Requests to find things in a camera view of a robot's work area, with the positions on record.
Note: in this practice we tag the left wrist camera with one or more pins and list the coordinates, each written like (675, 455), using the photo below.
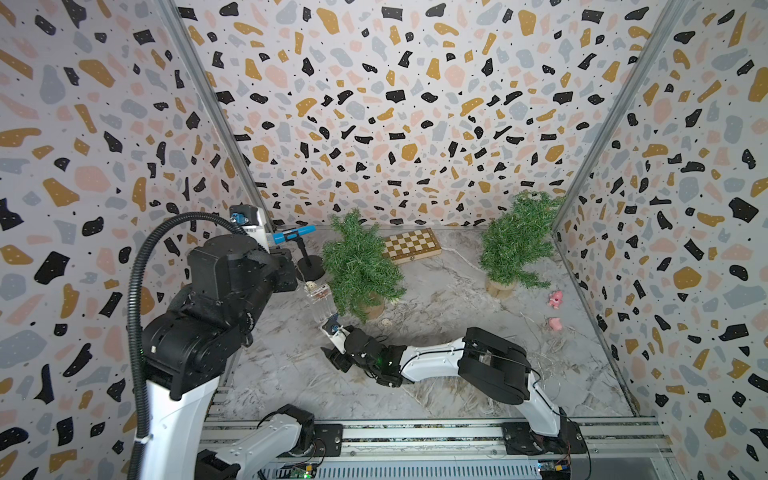
(253, 221)

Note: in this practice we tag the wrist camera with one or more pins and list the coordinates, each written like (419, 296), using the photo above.
(253, 221)
(336, 332)

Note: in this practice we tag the blue toy microphone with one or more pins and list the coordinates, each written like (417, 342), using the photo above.
(292, 234)

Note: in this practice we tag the right green christmas tree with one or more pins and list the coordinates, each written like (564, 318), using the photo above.
(519, 238)

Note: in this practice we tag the clear battery box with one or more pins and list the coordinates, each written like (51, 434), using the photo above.
(320, 298)

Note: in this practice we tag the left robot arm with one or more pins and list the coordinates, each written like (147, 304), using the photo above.
(185, 351)

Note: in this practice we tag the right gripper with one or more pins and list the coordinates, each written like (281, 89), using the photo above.
(335, 357)

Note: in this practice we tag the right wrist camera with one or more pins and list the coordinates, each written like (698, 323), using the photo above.
(336, 332)

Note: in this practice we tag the pink pig toy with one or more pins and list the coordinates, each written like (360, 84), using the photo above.
(555, 300)

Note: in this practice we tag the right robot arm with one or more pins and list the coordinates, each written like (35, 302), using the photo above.
(494, 366)

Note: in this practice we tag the left green christmas tree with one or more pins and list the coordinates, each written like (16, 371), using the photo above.
(362, 278)

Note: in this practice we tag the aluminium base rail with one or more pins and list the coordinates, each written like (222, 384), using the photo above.
(596, 448)

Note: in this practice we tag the wooden chessboard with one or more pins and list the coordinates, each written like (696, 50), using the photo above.
(412, 246)

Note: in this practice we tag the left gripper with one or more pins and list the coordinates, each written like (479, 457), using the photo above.
(284, 263)

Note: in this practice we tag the green christmas tree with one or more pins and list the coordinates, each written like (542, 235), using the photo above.
(362, 278)
(519, 238)

